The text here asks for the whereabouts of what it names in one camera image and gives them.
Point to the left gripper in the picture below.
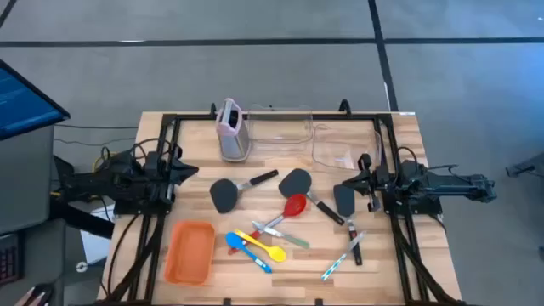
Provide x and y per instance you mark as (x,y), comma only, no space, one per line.
(159,178)

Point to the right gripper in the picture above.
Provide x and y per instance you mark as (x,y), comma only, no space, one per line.
(380,183)

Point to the black rectangular-head spatula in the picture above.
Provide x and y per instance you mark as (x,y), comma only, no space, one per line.
(344,200)

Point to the black oval-head spatula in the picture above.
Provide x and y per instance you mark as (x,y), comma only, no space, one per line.
(224,195)

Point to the pink-topped metal box grater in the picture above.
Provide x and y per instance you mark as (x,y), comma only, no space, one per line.
(233,136)

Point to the black round-head spatula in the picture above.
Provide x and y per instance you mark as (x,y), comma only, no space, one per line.
(294,183)

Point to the red slotted spoon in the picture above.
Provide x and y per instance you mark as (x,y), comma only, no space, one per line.
(294,205)

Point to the blue silicone spoon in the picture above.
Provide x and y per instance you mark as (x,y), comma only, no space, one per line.
(234,241)

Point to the yellow silicone spoon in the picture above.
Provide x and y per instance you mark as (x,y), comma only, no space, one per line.
(276,253)

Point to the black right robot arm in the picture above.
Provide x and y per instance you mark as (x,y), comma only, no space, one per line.
(442,185)

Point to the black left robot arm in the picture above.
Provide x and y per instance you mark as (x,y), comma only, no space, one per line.
(123,176)

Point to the clear plastic container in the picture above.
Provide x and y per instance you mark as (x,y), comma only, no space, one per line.
(336,149)
(280,136)

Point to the orange plastic tray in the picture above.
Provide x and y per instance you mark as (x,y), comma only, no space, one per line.
(190,253)

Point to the black desk leg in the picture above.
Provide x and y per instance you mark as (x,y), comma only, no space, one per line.
(81,219)

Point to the white paper sheet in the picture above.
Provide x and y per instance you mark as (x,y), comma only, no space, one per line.
(95,251)

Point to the white tape roll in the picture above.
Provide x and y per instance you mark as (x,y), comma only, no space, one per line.
(81,266)

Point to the black stand foot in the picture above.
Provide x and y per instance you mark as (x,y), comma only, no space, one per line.
(520,170)

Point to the computer monitor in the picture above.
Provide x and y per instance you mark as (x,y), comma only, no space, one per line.
(23,102)

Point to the black computer mouse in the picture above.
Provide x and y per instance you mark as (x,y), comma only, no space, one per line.
(47,293)

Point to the black keyboard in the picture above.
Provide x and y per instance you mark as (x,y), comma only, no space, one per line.
(9,259)

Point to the person's hand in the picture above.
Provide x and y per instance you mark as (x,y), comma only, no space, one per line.
(32,297)

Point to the black metal table frame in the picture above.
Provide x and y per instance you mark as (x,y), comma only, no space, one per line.
(276,116)

